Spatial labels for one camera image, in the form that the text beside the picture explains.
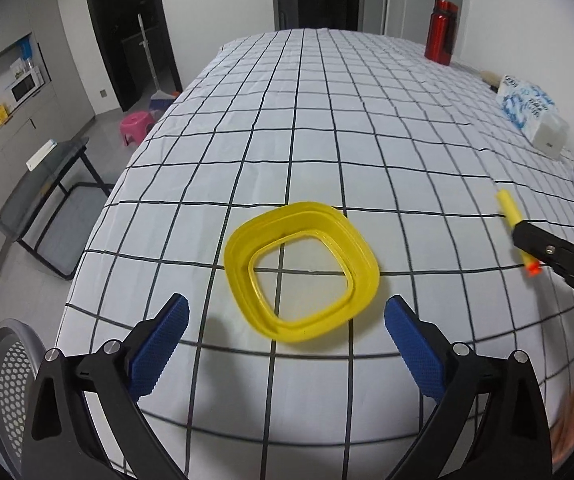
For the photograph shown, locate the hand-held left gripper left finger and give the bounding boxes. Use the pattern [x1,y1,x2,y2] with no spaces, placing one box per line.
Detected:
[17,294,190,480]

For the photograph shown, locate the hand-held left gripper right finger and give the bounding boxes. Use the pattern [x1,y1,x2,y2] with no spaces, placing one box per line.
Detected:
[384,296,553,480]

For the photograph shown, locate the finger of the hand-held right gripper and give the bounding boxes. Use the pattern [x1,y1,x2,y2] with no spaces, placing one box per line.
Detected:
[512,220,574,318]

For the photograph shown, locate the yellow foam dart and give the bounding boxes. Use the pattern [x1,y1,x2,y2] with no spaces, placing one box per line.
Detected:
[497,190,543,277]

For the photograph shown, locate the yellow square plastic ring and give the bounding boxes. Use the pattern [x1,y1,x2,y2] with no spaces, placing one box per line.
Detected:
[223,201,382,345]

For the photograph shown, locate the grey perforated basket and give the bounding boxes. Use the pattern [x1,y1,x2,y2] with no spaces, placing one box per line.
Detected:
[0,318,48,480]

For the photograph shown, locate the blue white tissue pack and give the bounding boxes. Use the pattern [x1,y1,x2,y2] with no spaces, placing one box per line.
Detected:
[496,74,569,161]

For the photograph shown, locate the dark glass side table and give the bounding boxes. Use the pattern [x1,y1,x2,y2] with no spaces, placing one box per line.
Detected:
[0,137,115,281]

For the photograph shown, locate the pink plastic stool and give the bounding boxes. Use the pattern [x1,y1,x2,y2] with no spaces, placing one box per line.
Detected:
[119,111,155,148]

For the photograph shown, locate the white flat box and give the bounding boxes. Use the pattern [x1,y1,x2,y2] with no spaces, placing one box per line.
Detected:
[26,140,58,173]

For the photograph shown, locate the black white checked tablecloth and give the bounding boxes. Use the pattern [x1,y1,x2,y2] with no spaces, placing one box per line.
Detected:
[59,27,574,480]

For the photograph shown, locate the red thermos bottle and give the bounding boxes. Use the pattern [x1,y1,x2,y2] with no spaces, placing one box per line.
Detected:
[423,0,459,66]

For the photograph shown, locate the white microwave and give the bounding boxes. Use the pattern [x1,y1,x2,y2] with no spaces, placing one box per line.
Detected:
[6,67,45,106]

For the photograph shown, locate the broom with metal handle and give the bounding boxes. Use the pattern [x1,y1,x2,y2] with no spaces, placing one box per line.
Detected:
[137,13,175,111]

